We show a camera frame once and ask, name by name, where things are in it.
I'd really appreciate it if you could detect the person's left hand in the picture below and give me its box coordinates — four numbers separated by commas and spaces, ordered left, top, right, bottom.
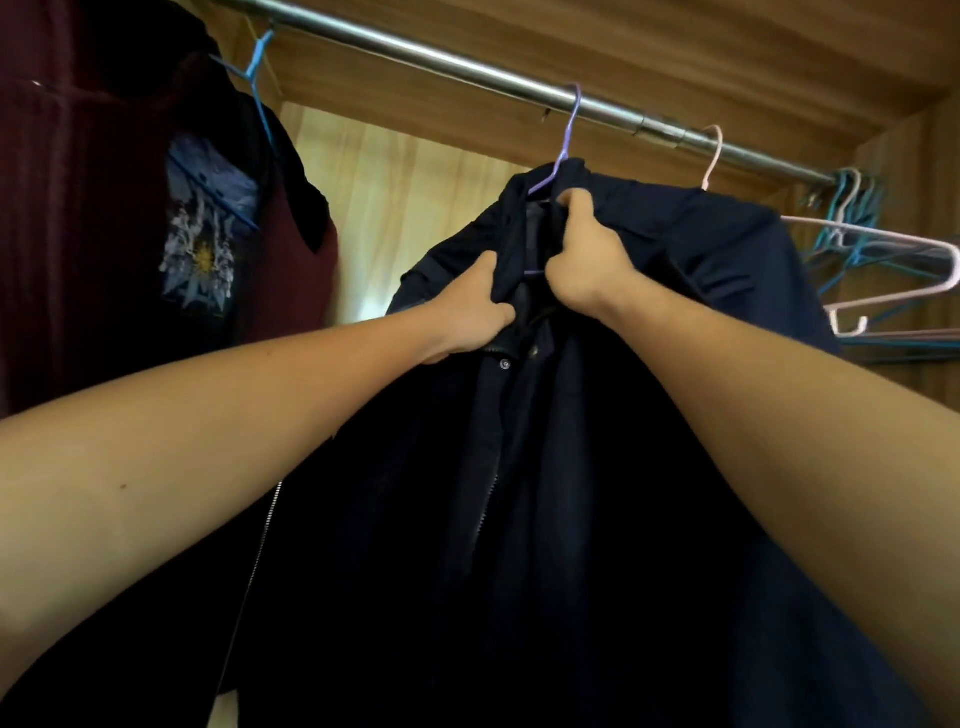
419, 251, 519, 367

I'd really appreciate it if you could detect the person's right hand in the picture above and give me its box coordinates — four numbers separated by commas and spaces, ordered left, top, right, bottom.
543, 187, 646, 324

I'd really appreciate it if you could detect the purple wire hanger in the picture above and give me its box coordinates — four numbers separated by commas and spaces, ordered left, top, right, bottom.
522, 82, 585, 279

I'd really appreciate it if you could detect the wooden wardrobe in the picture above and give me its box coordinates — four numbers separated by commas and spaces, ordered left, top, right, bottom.
172, 0, 960, 728

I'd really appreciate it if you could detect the dark navy jacket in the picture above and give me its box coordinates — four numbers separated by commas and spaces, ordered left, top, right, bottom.
236, 157, 931, 728

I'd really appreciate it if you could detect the black graphic t-shirt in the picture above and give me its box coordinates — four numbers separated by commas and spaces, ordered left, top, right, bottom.
97, 74, 331, 331

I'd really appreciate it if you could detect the blue wire hanger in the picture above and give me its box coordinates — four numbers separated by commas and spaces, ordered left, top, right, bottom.
166, 28, 279, 234

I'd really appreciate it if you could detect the maroon zip jacket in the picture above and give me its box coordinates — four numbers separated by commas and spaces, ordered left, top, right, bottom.
0, 0, 340, 728

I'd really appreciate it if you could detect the person's left forearm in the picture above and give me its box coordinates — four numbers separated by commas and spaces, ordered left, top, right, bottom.
0, 299, 451, 699

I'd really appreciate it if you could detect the person's right forearm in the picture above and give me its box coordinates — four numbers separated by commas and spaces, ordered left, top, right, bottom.
603, 273, 960, 725

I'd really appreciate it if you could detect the metal hanging rod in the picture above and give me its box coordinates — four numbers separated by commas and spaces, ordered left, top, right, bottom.
217, 0, 838, 189

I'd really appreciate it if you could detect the pink wire hanger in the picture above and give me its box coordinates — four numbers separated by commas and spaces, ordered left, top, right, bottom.
699, 123, 960, 339

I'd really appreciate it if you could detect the bunch of wire hangers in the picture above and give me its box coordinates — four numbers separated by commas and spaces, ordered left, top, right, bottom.
798, 166, 960, 369

